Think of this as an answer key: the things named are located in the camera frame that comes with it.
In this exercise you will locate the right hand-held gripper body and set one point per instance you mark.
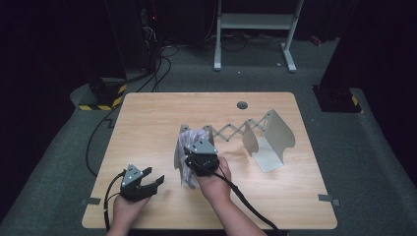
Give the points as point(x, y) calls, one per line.
point(203, 160)

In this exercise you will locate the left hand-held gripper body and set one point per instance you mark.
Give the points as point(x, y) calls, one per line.
point(132, 190)

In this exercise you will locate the striped purple cloth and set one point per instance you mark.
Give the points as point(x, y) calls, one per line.
point(188, 137)

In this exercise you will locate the grey metal expandable book rack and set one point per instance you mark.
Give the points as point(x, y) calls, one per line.
point(268, 144)

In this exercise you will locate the person's left hand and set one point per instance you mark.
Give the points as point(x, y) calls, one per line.
point(129, 213)

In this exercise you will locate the person's right hand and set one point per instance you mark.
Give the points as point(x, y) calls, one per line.
point(214, 187)

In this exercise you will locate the grey tape strip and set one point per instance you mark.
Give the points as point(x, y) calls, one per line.
point(91, 201)
point(327, 198)

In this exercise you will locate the dark round table grommet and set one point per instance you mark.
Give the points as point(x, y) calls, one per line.
point(242, 105)

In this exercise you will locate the black yellow striped stand base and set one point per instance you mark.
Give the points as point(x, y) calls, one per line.
point(106, 95)

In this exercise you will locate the dark equipment rack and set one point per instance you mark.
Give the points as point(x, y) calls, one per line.
point(134, 32)

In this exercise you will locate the black stand base yellow corner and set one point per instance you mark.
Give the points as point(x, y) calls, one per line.
point(337, 100)

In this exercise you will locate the white metal stand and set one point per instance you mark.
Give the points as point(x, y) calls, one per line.
point(255, 21)

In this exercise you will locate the small red object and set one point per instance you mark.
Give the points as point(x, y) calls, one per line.
point(315, 40)

